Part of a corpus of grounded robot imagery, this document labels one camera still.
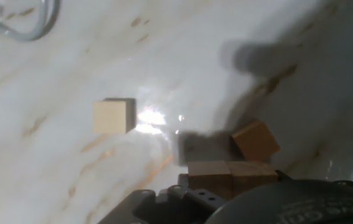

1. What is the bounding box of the white marble pattern sheet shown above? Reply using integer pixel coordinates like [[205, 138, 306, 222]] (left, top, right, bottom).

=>
[[0, 0, 353, 224]]

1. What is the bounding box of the small wooden cube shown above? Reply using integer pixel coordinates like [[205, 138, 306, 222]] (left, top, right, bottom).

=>
[[93, 98, 137, 135], [227, 161, 279, 197], [187, 161, 233, 200], [231, 119, 281, 162]]

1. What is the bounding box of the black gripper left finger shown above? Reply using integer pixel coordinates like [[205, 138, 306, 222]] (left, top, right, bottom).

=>
[[98, 173, 227, 224]]

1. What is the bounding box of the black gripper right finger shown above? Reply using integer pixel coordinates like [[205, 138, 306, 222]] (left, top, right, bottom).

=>
[[275, 170, 292, 182]]

